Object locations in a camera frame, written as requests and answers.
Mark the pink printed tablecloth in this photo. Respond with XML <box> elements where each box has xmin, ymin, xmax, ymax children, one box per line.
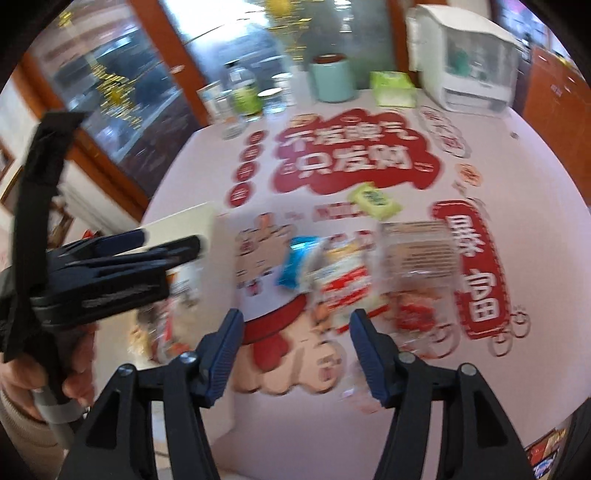
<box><xmin>139</xmin><ymin>83</ymin><xmax>591</xmax><ymax>480</ymax></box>

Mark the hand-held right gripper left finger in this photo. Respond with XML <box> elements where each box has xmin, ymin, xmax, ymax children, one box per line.
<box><xmin>60</xmin><ymin>308</ymin><xmax>245</xmax><ymax>480</ymax></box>

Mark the green tissue pack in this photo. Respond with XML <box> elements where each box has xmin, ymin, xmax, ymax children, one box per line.
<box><xmin>369</xmin><ymin>71</ymin><xmax>415</xmax><ymax>108</ymax></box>

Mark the white medicine box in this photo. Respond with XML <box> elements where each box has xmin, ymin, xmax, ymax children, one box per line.
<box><xmin>198</xmin><ymin>80</ymin><xmax>227</xmax><ymax>123</ymax></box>

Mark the person's left hand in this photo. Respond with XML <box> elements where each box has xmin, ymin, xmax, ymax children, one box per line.
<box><xmin>0</xmin><ymin>323</ymin><xmax>98</xmax><ymax>409</ymax></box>

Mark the teal canister with brown lid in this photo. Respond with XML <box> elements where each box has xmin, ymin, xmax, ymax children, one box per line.
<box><xmin>308</xmin><ymin>54</ymin><xmax>356</xmax><ymax>103</ymax></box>

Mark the white plastic storage tray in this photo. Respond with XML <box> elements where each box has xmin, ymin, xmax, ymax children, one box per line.
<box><xmin>95</xmin><ymin>202</ymin><xmax>241</xmax><ymax>439</ymax></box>

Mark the white countertop appliance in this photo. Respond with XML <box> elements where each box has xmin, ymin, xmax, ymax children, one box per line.
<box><xmin>405</xmin><ymin>4</ymin><xmax>525</xmax><ymax>114</ymax></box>

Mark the white orange-top oat bar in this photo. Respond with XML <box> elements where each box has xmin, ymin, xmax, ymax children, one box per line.
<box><xmin>166</xmin><ymin>263</ymin><xmax>206</xmax><ymax>305</ymax></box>

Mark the red label date packet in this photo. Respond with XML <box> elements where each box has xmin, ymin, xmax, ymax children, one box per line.
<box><xmin>392</xmin><ymin>288</ymin><xmax>446</xmax><ymax>340</ymax></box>

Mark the glass bottle with green label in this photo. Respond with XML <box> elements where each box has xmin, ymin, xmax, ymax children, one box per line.
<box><xmin>224</xmin><ymin>60</ymin><xmax>264</xmax><ymax>121</ymax></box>

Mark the red and white cookie packet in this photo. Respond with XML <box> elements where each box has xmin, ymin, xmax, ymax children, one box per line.
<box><xmin>309</xmin><ymin>240</ymin><xmax>389</xmax><ymax>333</ymax></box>

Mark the clear glass tumbler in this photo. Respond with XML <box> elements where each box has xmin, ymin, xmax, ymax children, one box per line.
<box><xmin>217</xmin><ymin>108</ymin><xmax>247</xmax><ymax>139</ymax></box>

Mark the colourful printed box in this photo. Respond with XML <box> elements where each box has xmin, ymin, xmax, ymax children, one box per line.
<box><xmin>524</xmin><ymin>427</ymin><xmax>571</xmax><ymax>480</ymax></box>

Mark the person's left forearm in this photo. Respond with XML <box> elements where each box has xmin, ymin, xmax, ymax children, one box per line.
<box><xmin>0</xmin><ymin>388</ymin><xmax>75</xmax><ymax>464</ymax></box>

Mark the large clear printed packet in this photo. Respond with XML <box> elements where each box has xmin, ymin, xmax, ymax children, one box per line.
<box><xmin>379</xmin><ymin>222</ymin><xmax>462</xmax><ymax>296</ymax></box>

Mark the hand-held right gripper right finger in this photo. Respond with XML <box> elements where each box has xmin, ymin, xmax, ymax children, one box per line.
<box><xmin>349</xmin><ymin>309</ymin><xmax>536</xmax><ymax>480</ymax></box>

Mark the green snack packet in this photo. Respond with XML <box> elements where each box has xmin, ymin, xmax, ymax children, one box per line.
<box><xmin>347</xmin><ymin>182</ymin><xmax>402</xmax><ymax>220</ymax></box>

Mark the blue snack packet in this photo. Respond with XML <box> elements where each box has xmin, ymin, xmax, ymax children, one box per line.
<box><xmin>276</xmin><ymin>235</ymin><xmax>324</xmax><ymax>291</ymax></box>

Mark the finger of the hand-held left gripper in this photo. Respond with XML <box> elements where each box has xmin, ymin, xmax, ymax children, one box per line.
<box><xmin>48</xmin><ymin>229</ymin><xmax>148</xmax><ymax>264</ymax></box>
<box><xmin>65</xmin><ymin>235</ymin><xmax>206</xmax><ymax>283</ymax></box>

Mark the glass sliding door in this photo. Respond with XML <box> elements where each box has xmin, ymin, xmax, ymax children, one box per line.
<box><xmin>157</xmin><ymin>0</ymin><xmax>407</xmax><ymax>79</ymax></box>
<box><xmin>18</xmin><ymin>0</ymin><xmax>204</xmax><ymax>222</ymax></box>

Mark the wooden cabinet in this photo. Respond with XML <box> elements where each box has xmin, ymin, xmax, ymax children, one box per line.
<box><xmin>522</xmin><ymin>41</ymin><xmax>591</xmax><ymax>204</ymax></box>

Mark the small glass jar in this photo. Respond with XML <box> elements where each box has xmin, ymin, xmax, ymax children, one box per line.
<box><xmin>265</xmin><ymin>88</ymin><xmax>289</xmax><ymax>114</ymax></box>

